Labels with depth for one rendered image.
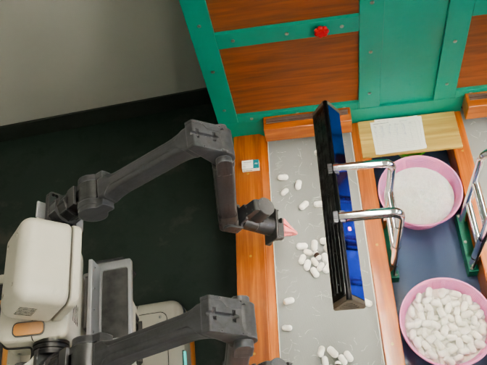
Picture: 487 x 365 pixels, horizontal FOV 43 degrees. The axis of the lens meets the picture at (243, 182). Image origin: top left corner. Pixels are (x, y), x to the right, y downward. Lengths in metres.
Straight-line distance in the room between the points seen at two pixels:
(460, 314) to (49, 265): 1.17
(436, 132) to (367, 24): 0.52
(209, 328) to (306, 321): 0.74
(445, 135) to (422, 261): 0.44
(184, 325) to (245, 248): 0.78
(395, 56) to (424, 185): 0.44
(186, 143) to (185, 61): 1.72
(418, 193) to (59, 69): 1.87
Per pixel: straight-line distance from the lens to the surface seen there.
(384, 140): 2.15
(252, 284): 1.94
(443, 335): 1.91
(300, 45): 1.90
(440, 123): 2.21
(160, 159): 1.46
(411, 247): 2.07
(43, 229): 1.49
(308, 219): 2.04
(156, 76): 3.18
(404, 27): 1.91
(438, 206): 2.09
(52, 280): 1.44
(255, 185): 2.09
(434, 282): 1.94
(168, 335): 1.27
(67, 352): 1.47
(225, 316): 1.23
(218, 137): 1.45
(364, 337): 1.88
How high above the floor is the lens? 2.54
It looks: 58 degrees down
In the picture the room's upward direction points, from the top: 17 degrees counter-clockwise
